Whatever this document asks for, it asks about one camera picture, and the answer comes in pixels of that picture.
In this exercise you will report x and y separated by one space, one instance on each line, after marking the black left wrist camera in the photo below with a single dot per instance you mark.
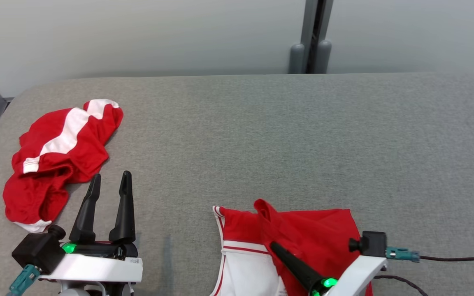
35 250

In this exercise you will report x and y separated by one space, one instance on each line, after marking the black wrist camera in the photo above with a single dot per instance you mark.
370 243
35 250

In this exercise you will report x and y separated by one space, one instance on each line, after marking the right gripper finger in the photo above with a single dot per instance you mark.
298 269

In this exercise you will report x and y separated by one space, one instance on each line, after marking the grey cylindrical post foot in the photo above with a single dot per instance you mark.
324 57
297 59

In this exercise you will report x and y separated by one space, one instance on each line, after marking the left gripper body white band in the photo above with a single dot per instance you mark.
97 269

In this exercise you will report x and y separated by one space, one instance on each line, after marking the red mesh shorts white stripe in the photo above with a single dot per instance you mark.
76 156

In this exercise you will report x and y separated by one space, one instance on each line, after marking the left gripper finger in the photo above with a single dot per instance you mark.
85 222
124 222

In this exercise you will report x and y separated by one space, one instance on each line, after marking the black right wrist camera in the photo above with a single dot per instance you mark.
370 243

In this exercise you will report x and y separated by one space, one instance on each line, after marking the red white printed jersey shirt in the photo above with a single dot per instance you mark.
311 230

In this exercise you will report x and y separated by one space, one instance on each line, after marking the grey metal partition post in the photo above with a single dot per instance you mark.
307 20

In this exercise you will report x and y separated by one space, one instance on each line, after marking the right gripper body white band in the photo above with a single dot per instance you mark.
356 275

